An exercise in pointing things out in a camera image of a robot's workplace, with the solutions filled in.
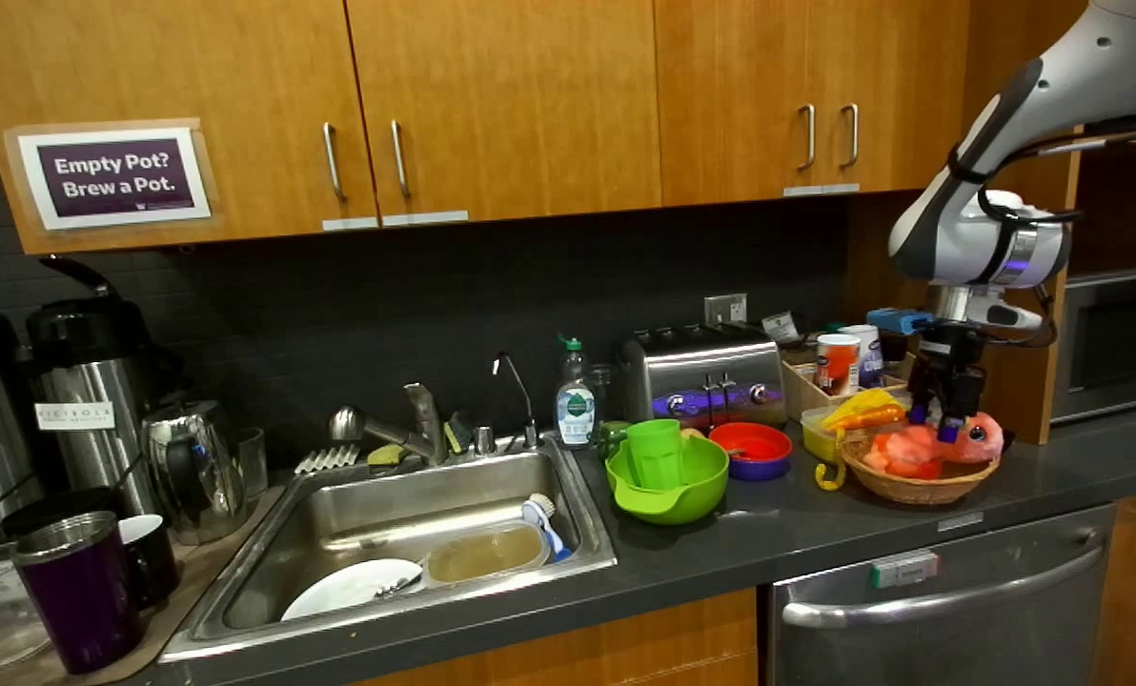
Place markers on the white canister blue label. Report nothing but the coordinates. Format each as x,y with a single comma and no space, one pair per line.
871,349

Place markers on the steel dishwasher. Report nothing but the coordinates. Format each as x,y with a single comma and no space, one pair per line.
951,634

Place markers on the purple mug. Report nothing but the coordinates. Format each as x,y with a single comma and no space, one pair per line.
77,604

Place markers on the green sponge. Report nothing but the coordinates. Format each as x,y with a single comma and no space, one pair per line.
385,456

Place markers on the green plastic bowl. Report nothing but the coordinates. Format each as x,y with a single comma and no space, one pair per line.
670,504

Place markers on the wooden lower cabinet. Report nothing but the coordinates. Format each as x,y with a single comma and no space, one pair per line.
1135,629
594,651

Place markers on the blue plastic bracket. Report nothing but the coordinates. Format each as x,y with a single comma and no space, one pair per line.
899,320

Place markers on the white sticker label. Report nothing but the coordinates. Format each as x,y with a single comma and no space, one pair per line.
904,569

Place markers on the silver toaster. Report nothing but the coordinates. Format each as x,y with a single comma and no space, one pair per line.
706,376

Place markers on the thin gooseneck tap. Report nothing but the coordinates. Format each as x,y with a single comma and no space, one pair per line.
533,423

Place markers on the grey wall outlet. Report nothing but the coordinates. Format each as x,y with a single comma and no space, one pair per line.
725,309

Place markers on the clear drinking glass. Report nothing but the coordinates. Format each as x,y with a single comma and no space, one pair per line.
253,470

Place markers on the steel airpot with label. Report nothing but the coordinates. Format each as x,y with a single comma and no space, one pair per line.
93,419

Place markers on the chrome soap dispenser pump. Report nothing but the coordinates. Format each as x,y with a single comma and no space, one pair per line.
344,423

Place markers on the white paper packet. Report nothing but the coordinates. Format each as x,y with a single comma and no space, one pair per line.
779,328

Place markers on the white scrub brush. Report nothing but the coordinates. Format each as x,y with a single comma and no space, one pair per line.
327,460

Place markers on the woven wicker basket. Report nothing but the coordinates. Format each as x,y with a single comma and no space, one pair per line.
915,489

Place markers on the white paper cup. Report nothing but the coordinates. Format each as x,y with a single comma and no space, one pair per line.
835,362

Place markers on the stainless steel sink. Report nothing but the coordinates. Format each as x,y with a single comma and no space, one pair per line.
467,510

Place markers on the Empty Pot wall sign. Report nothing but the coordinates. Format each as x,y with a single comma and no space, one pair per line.
114,177

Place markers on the wooden upper cabinet door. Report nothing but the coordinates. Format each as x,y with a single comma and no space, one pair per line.
734,88
913,88
211,78
516,102

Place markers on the orange toy carrot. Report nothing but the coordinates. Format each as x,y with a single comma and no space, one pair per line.
866,418

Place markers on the green plastic cup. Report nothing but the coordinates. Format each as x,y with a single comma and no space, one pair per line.
654,456

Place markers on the yellow knitted toy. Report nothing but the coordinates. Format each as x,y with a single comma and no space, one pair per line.
875,398

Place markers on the glass coffee carafe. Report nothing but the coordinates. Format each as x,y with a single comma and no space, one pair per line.
192,470

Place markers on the wooden organizer tray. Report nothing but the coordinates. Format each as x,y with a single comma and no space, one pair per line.
800,384

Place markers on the white plate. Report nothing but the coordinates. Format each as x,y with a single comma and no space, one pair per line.
341,593

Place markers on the red plastic bowl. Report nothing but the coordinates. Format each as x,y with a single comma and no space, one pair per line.
751,445

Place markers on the dish soap bottle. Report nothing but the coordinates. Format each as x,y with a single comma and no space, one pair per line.
577,412

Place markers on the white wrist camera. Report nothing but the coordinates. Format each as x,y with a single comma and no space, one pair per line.
1011,318

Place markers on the chrome sink faucet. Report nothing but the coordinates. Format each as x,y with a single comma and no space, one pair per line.
426,419

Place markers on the blue white dish brush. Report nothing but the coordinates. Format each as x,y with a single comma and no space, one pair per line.
552,526

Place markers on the steel built-in oven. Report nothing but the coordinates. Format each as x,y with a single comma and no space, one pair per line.
1122,349

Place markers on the black mug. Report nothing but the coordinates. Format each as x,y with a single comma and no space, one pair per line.
154,565

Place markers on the tall wooden oven cabinet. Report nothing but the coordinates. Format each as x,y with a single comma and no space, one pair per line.
863,249

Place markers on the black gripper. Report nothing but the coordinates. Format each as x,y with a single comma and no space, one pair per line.
951,351

